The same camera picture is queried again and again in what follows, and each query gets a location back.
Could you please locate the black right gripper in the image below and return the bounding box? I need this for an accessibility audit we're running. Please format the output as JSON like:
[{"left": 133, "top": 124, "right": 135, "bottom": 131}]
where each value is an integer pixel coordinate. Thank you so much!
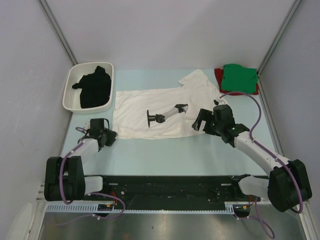
[{"left": 192, "top": 108, "right": 223, "bottom": 137}]

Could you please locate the white t-shirt with robot print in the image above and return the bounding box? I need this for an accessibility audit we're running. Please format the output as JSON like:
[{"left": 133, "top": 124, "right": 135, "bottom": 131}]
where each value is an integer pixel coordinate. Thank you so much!
[{"left": 112, "top": 69, "right": 227, "bottom": 140}]

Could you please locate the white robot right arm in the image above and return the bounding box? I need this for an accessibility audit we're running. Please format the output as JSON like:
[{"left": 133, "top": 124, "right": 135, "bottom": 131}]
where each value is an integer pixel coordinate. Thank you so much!
[{"left": 192, "top": 104, "right": 313, "bottom": 212}]

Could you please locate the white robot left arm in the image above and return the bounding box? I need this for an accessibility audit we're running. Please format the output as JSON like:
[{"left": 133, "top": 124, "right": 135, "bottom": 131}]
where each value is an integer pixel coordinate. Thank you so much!
[{"left": 44, "top": 118, "right": 118, "bottom": 205}]

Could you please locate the white plastic bin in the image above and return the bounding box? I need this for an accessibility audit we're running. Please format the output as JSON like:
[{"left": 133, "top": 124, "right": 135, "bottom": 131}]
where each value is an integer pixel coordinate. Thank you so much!
[{"left": 62, "top": 62, "right": 114, "bottom": 114}]

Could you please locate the black t-shirt in bin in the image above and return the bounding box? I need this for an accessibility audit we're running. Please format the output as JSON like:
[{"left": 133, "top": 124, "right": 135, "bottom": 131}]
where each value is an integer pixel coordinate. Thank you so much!
[{"left": 72, "top": 66, "right": 112, "bottom": 109}]

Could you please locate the red folded t-shirt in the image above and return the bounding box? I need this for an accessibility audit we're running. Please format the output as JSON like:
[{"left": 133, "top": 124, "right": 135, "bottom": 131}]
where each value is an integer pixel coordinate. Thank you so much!
[{"left": 214, "top": 68, "right": 259, "bottom": 96}]

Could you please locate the green folded t-shirt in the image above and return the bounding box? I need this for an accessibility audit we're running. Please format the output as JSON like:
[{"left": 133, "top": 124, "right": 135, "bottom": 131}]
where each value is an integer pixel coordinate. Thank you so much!
[{"left": 221, "top": 63, "right": 258, "bottom": 94}]

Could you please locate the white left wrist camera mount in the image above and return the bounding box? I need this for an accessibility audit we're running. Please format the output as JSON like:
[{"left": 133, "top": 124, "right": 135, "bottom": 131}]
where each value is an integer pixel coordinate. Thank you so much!
[{"left": 83, "top": 121, "right": 91, "bottom": 130}]

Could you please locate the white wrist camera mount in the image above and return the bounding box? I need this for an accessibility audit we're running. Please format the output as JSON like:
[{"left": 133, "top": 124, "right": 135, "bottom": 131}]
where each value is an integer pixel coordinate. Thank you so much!
[
  {"left": 83, "top": 121, "right": 91, "bottom": 130},
  {"left": 213, "top": 98, "right": 226, "bottom": 106}
]

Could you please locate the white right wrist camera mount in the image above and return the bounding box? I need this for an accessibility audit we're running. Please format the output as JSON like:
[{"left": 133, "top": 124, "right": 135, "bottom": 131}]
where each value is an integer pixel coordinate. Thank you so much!
[{"left": 213, "top": 98, "right": 226, "bottom": 106}]

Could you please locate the right aluminium corner post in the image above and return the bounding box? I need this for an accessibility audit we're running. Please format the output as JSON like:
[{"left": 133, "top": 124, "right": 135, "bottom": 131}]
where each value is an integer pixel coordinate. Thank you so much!
[{"left": 255, "top": 0, "right": 305, "bottom": 76}]

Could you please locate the aluminium corner post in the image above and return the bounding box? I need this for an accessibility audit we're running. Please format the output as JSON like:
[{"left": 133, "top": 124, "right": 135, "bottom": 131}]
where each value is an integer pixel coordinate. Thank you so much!
[
  {"left": 255, "top": 0, "right": 305, "bottom": 76},
  {"left": 37, "top": 0, "right": 78, "bottom": 66}
]

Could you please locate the white slotted cable duct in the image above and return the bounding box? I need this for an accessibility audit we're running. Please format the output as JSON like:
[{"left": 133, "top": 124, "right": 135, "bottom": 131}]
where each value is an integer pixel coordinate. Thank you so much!
[{"left": 46, "top": 201, "right": 237, "bottom": 216}]

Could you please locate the left aluminium corner post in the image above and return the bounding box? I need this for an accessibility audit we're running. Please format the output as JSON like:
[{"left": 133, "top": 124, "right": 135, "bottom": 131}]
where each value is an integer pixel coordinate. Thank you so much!
[{"left": 37, "top": 0, "right": 78, "bottom": 66}]

